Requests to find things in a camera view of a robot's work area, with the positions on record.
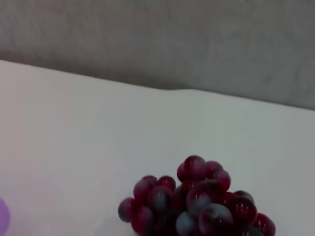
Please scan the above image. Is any dark red grape bunch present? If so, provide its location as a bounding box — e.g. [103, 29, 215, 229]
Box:
[117, 154, 276, 236]

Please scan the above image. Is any purple wavy glass plate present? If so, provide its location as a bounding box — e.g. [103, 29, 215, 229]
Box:
[0, 198, 12, 229]

